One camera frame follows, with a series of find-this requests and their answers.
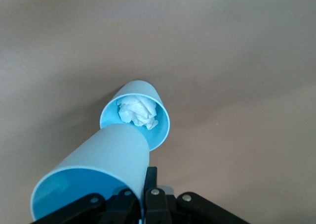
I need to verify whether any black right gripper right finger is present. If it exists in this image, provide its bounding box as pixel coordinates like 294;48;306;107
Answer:
143;166;250;224

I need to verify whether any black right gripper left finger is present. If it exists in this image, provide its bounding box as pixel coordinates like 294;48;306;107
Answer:
31;188;142;224

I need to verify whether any blue cup holding paper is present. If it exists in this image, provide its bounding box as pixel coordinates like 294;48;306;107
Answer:
99;80;170;151

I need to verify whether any crumpled white paper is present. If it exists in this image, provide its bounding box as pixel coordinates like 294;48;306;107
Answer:
116;94;159;131

